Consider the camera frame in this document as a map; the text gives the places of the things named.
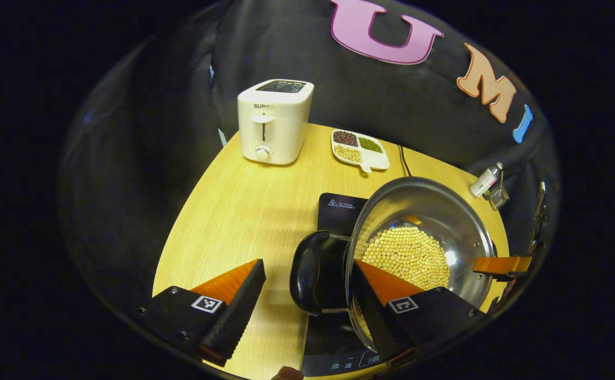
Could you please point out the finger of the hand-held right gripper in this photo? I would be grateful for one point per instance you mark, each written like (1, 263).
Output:
(502, 265)

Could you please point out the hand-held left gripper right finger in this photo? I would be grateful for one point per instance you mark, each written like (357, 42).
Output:
(376, 316)

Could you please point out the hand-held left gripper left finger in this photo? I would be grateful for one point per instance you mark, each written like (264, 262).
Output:
(236, 311)

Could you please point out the black induction cooktop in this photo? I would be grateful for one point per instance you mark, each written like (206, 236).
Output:
(339, 211)

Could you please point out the pile of soybeans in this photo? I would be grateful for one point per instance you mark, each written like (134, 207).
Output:
(413, 253)

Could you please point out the clear bottle with pink label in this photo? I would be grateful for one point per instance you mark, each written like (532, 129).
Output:
(484, 182)

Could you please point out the white toaster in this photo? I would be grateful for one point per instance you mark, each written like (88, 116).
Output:
(273, 126)

